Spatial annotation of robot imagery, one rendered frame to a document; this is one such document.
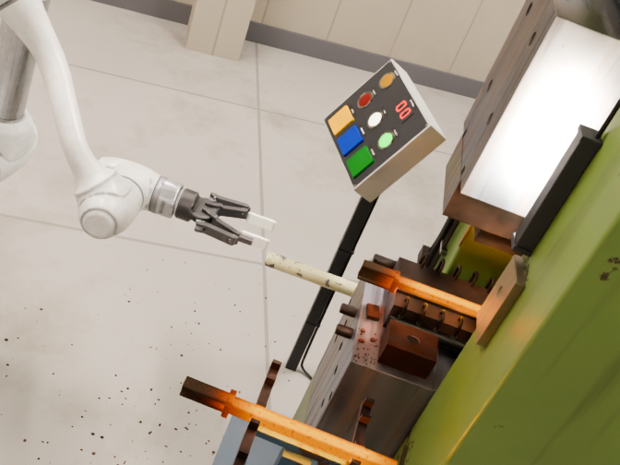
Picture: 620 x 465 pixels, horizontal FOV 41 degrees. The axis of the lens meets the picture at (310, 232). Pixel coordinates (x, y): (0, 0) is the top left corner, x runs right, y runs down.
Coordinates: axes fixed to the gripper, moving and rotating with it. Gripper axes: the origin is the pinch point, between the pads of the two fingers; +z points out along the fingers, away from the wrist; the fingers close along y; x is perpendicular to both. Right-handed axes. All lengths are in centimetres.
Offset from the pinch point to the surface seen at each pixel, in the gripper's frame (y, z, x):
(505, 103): 10, 35, 57
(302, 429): 49, 21, -4
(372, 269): 1.2, 28.0, 1.8
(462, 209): 7.5, 38.6, 30.1
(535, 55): 12, 36, 69
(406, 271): -6.2, 37.2, -0.9
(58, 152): -130, -94, -100
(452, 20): -323, 62, -55
